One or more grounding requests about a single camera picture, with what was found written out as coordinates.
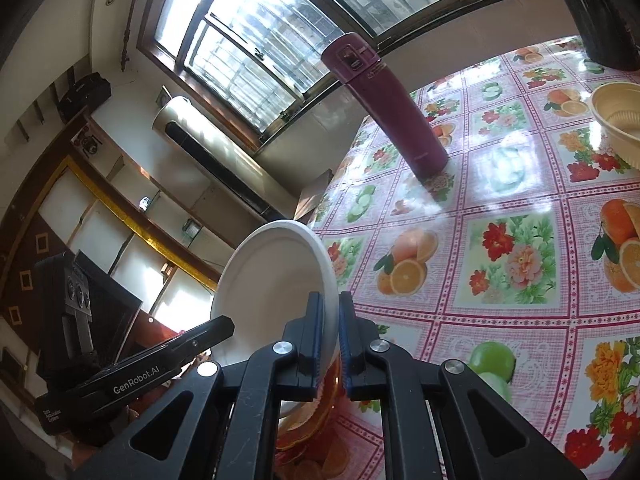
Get black electric kettle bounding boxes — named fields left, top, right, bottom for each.
left=544, top=0, right=640, bottom=74

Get cream plastic bowl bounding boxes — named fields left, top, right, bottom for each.
left=587, top=81, right=640, bottom=172

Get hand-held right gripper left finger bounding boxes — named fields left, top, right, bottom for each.
left=75, top=291, right=325, bottom=480

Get gold framed wall cabinet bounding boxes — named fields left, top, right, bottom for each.
left=0, top=110, right=222, bottom=361

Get white bowl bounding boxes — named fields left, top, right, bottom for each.
left=210, top=220, right=340, bottom=411

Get tower air conditioner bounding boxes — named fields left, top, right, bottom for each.
left=152, top=96, right=274, bottom=222

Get barred window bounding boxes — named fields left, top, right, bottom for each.
left=136, top=0, right=556, bottom=150

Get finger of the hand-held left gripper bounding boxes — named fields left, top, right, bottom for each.
left=169, top=316, right=236, bottom=377

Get dark wooden stool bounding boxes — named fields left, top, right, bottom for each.
left=292, top=167, right=334, bottom=224

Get purple thermos bottle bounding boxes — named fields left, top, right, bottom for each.
left=320, top=32, right=450, bottom=180

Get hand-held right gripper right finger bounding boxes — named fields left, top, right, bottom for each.
left=337, top=291, right=586, bottom=480

